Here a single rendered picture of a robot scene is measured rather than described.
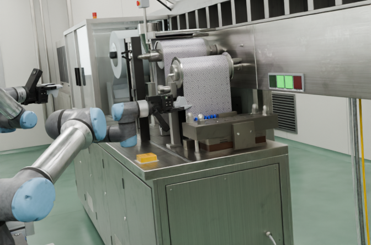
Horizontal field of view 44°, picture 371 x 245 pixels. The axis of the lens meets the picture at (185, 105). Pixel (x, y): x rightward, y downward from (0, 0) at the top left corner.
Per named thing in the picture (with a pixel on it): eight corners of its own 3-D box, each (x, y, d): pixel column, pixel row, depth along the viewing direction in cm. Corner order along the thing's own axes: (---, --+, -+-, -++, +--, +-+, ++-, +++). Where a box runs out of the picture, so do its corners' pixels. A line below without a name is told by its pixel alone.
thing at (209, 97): (186, 122, 209) (183, 82, 207) (231, 116, 218) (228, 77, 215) (186, 122, 209) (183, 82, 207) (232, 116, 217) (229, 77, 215)
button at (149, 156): (136, 160, 195) (136, 154, 195) (152, 157, 197) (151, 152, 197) (141, 163, 188) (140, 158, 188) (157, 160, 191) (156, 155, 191)
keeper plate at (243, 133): (233, 149, 196) (231, 123, 195) (253, 145, 200) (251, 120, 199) (236, 149, 194) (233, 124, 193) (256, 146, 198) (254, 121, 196)
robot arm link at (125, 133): (117, 144, 206) (115, 120, 204) (140, 143, 203) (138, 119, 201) (110, 148, 198) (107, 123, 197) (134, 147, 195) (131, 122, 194)
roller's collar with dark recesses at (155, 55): (147, 62, 235) (146, 49, 235) (158, 61, 238) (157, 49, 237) (151, 62, 230) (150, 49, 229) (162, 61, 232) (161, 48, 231)
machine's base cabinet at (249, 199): (78, 207, 421) (67, 115, 411) (144, 193, 444) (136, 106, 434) (170, 382, 188) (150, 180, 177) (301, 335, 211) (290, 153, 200)
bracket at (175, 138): (165, 146, 219) (159, 83, 215) (178, 144, 221) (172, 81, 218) (169, 148, 214) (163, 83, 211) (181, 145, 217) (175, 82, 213)
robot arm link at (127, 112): (111, 122, 200) (110, 102, 199) (136, 118, 204) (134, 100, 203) (116, 124, 193) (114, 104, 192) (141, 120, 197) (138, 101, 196)
